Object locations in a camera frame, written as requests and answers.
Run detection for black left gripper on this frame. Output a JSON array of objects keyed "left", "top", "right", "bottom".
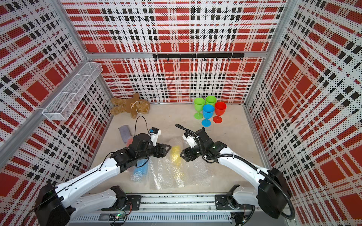
[{"left": 137, "top": 142, "right": 172, "bottom": 161}]

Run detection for bubble wrap sheet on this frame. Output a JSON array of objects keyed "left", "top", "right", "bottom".
[{"left": 148, "top": 158, "right": 215, "bottom": 190}]

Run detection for yellow glass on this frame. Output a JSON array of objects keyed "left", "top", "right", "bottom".
[{"left": 168, "top": 137, "right": 187, "bottom": 188}]

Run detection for light blue glass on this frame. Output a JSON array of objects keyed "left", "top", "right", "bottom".
[{"left": 201, "top": 105, "right": 215, "bottom": 127}]

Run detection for green wine glass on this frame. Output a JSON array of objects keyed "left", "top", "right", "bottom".
[
  {"left": 194, "top": 98, "right": 205, "bottom": 120},
  {"left": 205, "top": 96, "right": 217, "bottom": 107}
]

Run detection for red glass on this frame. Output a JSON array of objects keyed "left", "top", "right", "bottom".
[{"left": 213, "top": 102, "right": 227, "bottom": 123}]

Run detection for pink glass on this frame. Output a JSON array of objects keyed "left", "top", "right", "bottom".
[{"left": 126, "top": 137, "right": 133, "bottom": 147}]

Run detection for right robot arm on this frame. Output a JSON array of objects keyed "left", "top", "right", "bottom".
[{"left": 175, "top": 124, "right": 296, "bottom": 220}]

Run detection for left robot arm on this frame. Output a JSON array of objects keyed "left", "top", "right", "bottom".
[{"left": 31, "top": 133, "right": 171, "bottom": 226}]

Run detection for blue glass in bubble wrap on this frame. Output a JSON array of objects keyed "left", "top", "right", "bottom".
[{"left": 131, "top": 159, "right": 149, "bottom": 182}]

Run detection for purple glass in bubble wrap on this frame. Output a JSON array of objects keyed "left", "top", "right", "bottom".
[{"left": 119, "top": 125, "right": 132, "bottom": 144}]

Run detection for brown teddy bear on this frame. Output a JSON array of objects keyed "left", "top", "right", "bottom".
[{"left": 110, "top": 93, "right": 150, "bottom": 119}]

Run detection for green circuit board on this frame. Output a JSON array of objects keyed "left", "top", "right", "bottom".
[{"left": 108, "top": 212, "right": 127, "bottom": 223}]

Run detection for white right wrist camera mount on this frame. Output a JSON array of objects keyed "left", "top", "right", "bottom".
[{"left": 183, "top": 130, "right": 201, "bottom": 148}]

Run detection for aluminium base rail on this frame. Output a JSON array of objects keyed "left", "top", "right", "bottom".
[{"left": 60, "top": 192, "right": 295, "bottom": 224}]

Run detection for white wire mesh basket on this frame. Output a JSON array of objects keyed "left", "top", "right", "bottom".
[{"left": 42, "top": 62, "right": 103, "bottom": 121}]

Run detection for black hook rail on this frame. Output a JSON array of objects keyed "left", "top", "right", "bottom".
[{"left": 152, "top": 53, "right": 245, "bottom": 60}]

